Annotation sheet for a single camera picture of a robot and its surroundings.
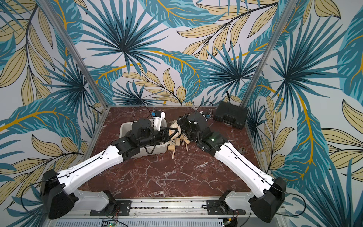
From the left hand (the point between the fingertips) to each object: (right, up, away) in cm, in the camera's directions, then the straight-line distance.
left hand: (175, 132), depth 70 cm
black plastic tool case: (+40, +10, +37) cm, 55 cm away
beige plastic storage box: (-10, -7, -6) cm, 14 cm away
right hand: (+2, +6, +2) cm, 6 cm away
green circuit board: (-32, -47, +2) cm, 57 cm away
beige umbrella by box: (0, +3, -1) cm, 4 cm away
